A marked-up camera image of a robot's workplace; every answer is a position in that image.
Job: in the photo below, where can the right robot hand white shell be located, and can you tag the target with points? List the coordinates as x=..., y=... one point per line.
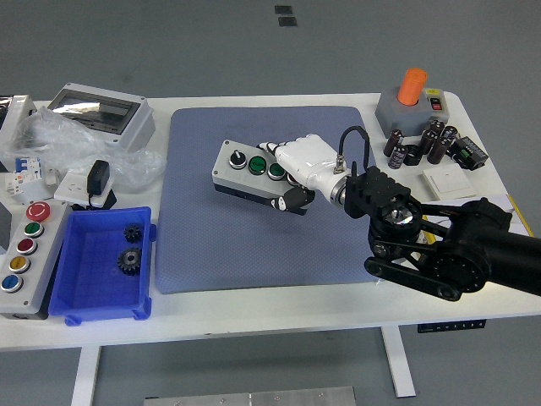
x=304, y=156

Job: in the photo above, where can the grey four-button control box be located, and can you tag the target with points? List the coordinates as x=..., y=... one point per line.
x=228, y=171

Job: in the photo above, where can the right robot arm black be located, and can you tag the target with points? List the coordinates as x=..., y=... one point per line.
x=486, y=245

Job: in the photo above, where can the grey five-button control box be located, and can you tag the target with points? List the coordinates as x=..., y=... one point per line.
x=44, y=254

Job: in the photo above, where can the black cylindrical capacitor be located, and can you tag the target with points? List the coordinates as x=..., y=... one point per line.
x=437, y=150
x=427, y=143
x=436, y=127
x=450, y=134
x=398, y=157
x=393, y=143

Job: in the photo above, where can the orange cylinder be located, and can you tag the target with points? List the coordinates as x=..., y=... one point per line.
x=412, y=86

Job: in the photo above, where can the grey-blue padded mat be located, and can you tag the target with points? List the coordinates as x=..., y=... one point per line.
x=211, y=254

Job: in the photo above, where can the black floor cover plate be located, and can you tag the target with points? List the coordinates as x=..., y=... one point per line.
x=283, y=9
x=287, y=22

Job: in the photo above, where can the black module green terminal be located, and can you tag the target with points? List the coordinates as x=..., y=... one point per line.
x=469, y=152

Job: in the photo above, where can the small black bevel gear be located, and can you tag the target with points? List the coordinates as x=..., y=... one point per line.
x=132, y=233

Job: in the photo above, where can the large black bevel gear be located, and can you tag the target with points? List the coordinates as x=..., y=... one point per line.
x=129, y=261

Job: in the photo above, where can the black power adapter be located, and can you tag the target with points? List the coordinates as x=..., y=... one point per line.
x=98, y=175

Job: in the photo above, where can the black table control panel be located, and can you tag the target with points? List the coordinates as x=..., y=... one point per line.
x=448, y=327

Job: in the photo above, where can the yellow white cardboard box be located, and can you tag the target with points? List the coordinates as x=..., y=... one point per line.
x=520, y=215

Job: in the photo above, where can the white table leg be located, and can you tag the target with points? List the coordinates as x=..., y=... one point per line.
x=399, y=363
x=85, y=376

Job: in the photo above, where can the white power socket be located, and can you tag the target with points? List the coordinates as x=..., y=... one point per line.
x=69, y=188

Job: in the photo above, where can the clear plastic bag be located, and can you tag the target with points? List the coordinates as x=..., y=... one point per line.
x=67, y=144

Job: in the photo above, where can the blue plastic bin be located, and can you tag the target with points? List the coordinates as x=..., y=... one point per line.
x=97, y=292

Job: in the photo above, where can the white blue circuit breaker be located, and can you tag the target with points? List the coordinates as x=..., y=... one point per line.
x=25, y=169

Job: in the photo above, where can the grey switch box base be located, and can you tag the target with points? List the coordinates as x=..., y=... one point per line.
x=401, y=116

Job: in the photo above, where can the white wall switch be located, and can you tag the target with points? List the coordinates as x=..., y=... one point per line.
x=450, y=182

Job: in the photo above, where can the grey enclosure with clear lid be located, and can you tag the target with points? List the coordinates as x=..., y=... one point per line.
x=131, y=127

